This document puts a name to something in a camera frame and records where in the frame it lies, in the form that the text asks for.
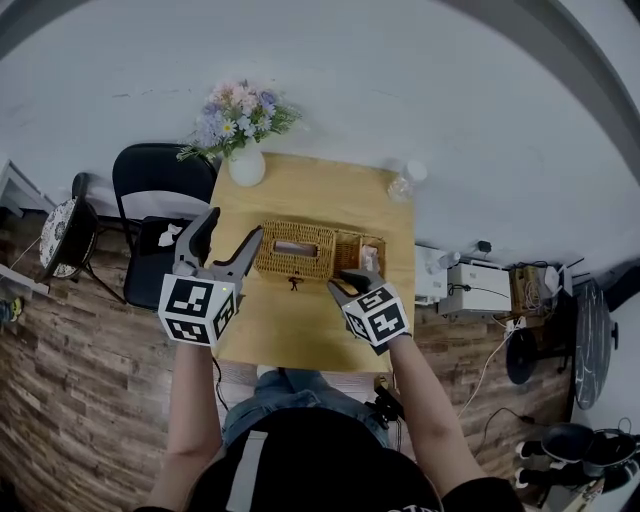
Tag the white power strip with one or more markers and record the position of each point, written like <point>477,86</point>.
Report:
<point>515,323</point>

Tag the black round stool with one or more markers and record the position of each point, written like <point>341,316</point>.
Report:
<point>521,356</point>

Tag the black marble round table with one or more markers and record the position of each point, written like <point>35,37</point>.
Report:
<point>592,345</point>

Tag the small clear bottle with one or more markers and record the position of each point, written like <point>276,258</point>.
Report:
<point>442,261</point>

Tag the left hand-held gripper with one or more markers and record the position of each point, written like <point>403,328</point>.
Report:
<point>192,305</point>

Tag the white printer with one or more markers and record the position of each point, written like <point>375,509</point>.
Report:
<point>477,290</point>

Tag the clear bottle with white cap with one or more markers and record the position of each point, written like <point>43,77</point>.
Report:
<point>406,180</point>

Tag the white side table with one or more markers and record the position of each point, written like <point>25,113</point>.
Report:
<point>20,190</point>

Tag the stool with patterned cushion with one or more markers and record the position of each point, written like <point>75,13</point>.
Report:
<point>62,235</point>

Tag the black and white sneaker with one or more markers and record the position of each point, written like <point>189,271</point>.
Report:
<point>535,477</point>
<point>532,449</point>

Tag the wicker tissue box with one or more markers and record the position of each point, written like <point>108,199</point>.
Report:
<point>295,265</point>

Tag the person's blue jeans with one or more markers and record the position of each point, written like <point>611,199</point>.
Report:
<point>290,395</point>

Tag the black folding chair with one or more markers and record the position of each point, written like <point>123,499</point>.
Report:
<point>150,175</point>

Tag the person's white shoe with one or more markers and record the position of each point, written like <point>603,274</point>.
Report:
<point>267,369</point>

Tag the person's black shirt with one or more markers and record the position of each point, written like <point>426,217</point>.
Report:
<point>320,470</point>

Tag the person's right forearm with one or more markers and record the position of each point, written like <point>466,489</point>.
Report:
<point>430,410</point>

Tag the white round vase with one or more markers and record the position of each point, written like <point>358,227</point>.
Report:
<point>246,169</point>

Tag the black power adapter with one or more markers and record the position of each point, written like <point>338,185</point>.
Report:
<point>484,246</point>

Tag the person's left forearm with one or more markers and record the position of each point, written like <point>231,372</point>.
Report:
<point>192,400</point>

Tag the pastel flower bouquet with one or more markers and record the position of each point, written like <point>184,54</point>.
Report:
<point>235,117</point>

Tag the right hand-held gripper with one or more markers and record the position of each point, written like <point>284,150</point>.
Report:
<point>380,320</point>

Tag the white router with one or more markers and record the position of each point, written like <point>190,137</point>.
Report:
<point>555,280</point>

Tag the black waist device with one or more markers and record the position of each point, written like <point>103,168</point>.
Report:
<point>385,407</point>

